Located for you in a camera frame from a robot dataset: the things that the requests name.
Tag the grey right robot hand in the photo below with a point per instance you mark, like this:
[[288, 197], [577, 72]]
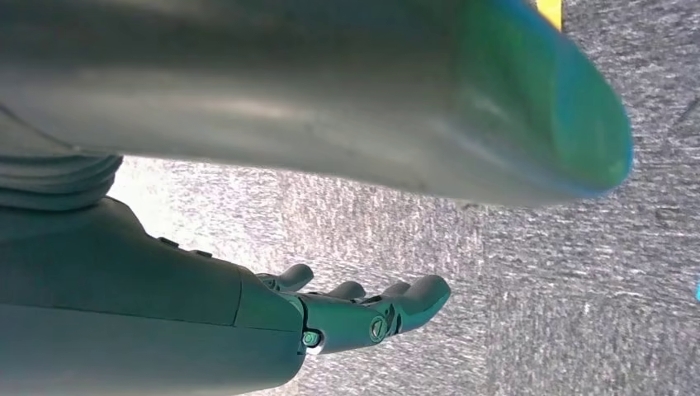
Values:
[[164, 328]]

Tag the yellow floor tape square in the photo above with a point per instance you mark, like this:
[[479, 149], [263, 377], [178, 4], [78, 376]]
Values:
[[549, 13]]

